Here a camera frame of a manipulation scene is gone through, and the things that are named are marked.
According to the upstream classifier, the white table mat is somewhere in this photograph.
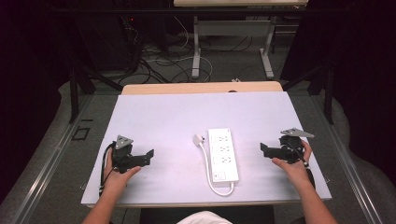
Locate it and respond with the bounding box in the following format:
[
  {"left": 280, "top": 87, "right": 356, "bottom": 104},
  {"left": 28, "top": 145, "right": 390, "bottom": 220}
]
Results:
[{"left": 80, "top": 91, "right": 332, "bottom": 208}]

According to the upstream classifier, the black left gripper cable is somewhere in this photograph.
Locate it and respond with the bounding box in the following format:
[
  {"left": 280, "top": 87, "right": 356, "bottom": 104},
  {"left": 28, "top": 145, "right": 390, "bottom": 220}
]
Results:
[{"left": 98, "top": 142, "right": 117, "bottom": 198}]

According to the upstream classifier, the white desk with metal legs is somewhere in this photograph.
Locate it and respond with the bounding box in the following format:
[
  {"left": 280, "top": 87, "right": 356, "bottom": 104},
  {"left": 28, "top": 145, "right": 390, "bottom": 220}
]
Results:
[{"left": 173, "top": 0, "right": 310, "bottom": 80}]

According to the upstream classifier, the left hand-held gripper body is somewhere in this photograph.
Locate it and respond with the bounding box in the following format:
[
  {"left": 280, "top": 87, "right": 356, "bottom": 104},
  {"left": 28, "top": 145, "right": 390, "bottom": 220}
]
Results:
[{"left": 111, "top": 134, "right": 140, "bottom": 175}]

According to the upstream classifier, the person's white clothing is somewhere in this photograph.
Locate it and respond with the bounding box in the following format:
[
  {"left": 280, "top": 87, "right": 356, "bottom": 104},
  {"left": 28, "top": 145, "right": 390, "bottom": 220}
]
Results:
[{"left": 177, "top": 210, "right": 233, "bottom": 224}]

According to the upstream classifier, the black metal stand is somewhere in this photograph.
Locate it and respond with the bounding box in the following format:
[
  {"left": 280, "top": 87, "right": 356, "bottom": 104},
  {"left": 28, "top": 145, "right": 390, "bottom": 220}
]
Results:
[
  {"left": 66, "top": 59, "right": 124, "bottom": 124},
  {"left": 281, "top": 60, "right": 337, "bottom": 126}
]

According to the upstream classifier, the white plug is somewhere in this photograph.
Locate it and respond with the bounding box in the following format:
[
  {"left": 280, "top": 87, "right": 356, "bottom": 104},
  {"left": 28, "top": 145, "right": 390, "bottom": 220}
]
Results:
[{"left": 192, "top": 133, "right": 207, "bottom": 147}]

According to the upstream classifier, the person's left hand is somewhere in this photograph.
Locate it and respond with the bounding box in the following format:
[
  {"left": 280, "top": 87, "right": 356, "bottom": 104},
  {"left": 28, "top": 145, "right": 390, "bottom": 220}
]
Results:
[{"left": 103, "top": 148, "right": 142, "bottom": 194}]

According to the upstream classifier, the tangle of floor cables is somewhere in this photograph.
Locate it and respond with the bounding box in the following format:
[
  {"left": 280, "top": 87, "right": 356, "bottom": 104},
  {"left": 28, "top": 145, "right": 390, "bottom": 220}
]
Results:
[{"left": 122, "top": 15, "right": 255, "bottom": 85}]

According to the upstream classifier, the white power strip cable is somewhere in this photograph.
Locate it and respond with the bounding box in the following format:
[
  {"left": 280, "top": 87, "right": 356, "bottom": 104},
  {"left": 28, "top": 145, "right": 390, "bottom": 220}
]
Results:
[{"left": 199, "top": 142, "right": 235, "bottom": 197}]

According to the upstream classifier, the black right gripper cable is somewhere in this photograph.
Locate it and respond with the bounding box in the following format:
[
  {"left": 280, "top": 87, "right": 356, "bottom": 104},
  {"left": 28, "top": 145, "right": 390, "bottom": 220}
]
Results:
[{"left": 290, "top": 143, "right": 317, "bottom": 189}]

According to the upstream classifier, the white power strip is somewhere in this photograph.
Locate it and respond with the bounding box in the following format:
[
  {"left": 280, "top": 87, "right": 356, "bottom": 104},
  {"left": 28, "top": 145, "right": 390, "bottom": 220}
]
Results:
[{"left": 206, "top": 127, "right": 240, "bottom": 184}]

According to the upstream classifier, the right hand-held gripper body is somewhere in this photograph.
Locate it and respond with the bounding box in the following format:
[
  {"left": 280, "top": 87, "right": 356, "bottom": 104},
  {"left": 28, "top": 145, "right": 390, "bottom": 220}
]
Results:
[{"left": 277, "top": 127, "right": 316, "bottom": 165}]

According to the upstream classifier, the person's right hand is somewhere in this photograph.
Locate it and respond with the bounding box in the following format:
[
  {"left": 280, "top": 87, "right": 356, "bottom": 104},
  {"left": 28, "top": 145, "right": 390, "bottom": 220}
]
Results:
[{"left": 271, "top": 139, "right": 313, "bottom": 188}]

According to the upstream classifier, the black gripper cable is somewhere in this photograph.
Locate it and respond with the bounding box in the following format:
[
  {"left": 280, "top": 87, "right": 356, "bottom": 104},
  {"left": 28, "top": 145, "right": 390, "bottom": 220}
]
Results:
[
  {"left": 98, "top": 142, "right": 117, "bottom": 198},
  {"left": 290, "top": 143, "right": 317, "bottom": 189}
]

